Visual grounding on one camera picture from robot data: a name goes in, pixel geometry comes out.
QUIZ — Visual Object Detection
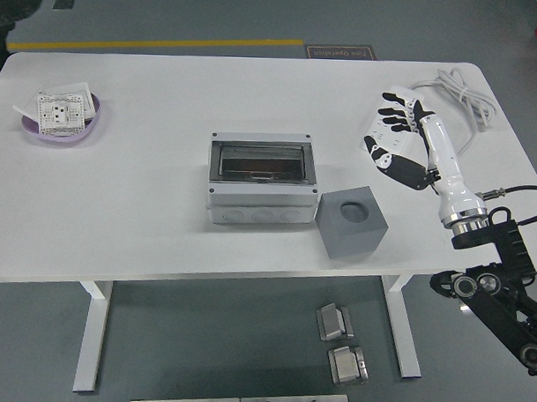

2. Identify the person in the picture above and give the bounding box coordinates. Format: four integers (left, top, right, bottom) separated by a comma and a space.
0, 0, 43, 91

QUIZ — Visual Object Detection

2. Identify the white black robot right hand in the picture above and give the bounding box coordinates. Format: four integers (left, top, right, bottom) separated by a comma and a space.
360, 84, 494, 224

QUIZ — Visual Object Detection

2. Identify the white switch cover plate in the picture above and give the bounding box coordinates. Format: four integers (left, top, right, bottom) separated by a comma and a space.
12, 80, 47, 119
44, 81, 101, 120

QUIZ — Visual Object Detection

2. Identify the white power cord with plug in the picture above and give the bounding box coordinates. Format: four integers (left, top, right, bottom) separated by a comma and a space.
406, 65, 500, 157

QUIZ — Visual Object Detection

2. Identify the white table leg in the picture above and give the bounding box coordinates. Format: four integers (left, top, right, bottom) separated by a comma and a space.
379, 274, 426, 379
72, 279, 114, 394

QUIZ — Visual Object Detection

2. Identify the white socket module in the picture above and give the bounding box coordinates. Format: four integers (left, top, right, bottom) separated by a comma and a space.
34, 93, 86, 138

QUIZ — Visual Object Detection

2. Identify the grey electrical box with lid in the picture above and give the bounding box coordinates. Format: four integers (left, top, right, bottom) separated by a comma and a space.
205, 129, 321, 229

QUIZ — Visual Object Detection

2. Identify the grey metal block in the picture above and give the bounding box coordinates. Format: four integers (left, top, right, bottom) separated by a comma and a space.
326, 343, 371, 386
315, 302, 356, 343

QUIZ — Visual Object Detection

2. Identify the grey cube with round hole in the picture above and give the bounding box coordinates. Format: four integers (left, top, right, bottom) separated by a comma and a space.
314, 183, 392, 263

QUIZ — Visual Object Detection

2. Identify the purple bowl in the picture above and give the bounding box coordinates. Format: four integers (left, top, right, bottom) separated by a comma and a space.
19, 90, 104, 145

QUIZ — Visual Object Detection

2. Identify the white power strip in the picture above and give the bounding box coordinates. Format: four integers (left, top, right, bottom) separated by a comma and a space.
361, 84, 426, 157

